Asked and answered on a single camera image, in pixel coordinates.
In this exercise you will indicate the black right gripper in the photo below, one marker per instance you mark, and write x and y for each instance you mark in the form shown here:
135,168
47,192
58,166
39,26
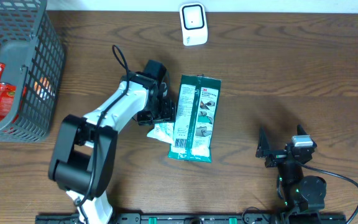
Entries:
263,150

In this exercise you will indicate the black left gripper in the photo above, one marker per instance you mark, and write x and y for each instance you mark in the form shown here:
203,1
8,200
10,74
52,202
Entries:
168,114

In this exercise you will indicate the white green small packet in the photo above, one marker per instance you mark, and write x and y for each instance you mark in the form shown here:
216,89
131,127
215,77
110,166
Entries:
162,132

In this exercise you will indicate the green 3M glove package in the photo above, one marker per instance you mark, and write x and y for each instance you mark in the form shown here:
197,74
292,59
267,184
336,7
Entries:
194,125

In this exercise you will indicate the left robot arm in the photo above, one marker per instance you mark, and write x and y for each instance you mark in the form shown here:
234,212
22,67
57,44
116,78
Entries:
83,158

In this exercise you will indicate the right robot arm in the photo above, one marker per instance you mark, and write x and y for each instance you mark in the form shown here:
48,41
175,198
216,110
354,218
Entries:
304,195

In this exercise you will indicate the white barcode scanner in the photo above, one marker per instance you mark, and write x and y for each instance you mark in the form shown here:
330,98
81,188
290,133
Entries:
193,24

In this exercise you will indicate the grey plastic mesh basket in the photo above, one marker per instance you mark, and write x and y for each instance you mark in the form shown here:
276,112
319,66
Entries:
34,60

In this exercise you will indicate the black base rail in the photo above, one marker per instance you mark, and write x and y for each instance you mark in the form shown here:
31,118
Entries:
135,218

